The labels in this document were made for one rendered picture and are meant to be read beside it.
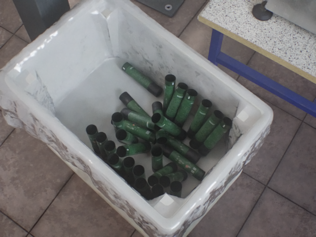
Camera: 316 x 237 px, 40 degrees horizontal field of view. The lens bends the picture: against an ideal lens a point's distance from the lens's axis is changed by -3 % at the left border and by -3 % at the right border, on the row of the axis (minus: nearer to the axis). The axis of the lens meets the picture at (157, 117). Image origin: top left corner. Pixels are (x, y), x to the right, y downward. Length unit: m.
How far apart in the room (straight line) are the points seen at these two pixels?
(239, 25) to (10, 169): 1.12
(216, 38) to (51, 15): 0.52
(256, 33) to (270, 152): 0.78
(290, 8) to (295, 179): 0.88
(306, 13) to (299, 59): 0.12
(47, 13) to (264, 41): 0.64
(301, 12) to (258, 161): 0.85
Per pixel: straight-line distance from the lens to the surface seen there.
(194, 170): 1.26
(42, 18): 1.37
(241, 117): 1.13
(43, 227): 1.77
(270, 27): 1.18
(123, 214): 1.48
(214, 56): 1.48
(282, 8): 1.13
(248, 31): 1.16
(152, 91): 1.36
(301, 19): 1.13
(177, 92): 1.24
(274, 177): 1.80
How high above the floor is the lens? 1.68
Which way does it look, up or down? 66 degrees down
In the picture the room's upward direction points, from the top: 2 degrees counter-clockwise
